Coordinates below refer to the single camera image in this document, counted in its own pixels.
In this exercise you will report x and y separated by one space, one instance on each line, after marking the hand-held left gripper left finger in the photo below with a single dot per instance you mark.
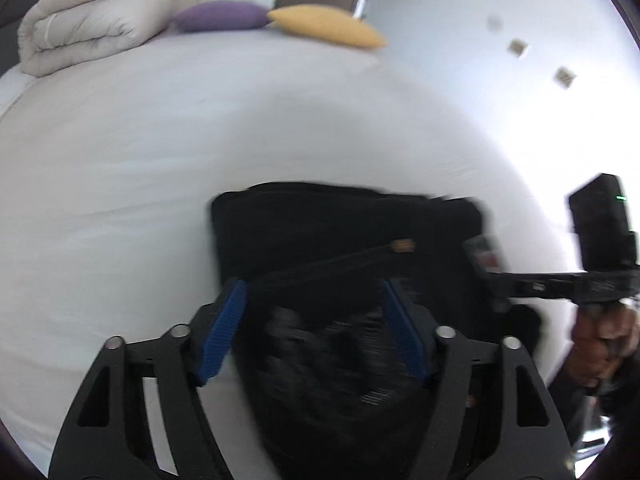
227 330

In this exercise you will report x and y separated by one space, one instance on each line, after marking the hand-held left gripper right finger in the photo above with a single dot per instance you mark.
402 330

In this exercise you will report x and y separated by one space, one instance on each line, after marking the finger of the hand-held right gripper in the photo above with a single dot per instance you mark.
530 287

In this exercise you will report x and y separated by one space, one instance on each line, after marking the black pants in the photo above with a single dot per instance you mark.
325 230

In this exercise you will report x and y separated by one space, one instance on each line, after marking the person's right forearm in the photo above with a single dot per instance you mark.
570 395

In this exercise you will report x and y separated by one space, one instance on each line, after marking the person's right hand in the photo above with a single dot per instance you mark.
592 345

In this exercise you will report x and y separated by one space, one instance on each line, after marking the person's dark clothing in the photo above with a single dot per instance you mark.
615 450

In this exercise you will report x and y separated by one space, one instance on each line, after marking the white bed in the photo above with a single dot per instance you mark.
200 125

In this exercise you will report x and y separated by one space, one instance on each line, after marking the purple pillow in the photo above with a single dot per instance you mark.
220 16

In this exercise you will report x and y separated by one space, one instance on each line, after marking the yellow pillow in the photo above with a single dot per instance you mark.
325 25

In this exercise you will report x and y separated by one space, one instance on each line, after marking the folded beige duvet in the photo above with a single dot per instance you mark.
85 25

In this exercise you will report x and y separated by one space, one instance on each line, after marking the dark grey upholstered furniture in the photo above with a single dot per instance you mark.
20 10

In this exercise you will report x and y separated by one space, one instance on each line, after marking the wall socket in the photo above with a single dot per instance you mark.
517 48
565 76

